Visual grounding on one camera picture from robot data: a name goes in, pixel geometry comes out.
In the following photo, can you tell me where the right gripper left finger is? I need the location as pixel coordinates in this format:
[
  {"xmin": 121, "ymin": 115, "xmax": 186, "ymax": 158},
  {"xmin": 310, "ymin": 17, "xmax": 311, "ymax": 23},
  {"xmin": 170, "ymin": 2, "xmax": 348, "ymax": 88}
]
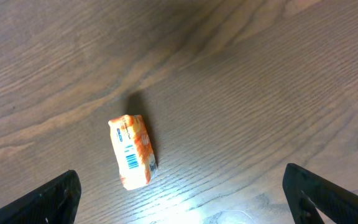
[{"xmin": 0, "ymin": 170, "xmax": 81, "ymax": 224}]

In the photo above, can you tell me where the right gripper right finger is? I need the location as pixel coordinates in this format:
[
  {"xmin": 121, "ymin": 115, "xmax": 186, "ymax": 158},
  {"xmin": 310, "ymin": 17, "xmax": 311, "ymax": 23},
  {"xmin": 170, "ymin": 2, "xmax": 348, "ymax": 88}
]
[{"xmin": 282, "ymin": 163, "xmax": 358, "ymax": 223}]

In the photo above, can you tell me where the orange tissue packet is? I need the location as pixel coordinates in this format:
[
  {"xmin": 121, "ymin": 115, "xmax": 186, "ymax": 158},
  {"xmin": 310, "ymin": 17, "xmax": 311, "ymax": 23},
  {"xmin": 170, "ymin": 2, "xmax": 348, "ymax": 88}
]
[{"xmin": 108, "ymin": 114, "xmax": 157, "ymax": 190}]

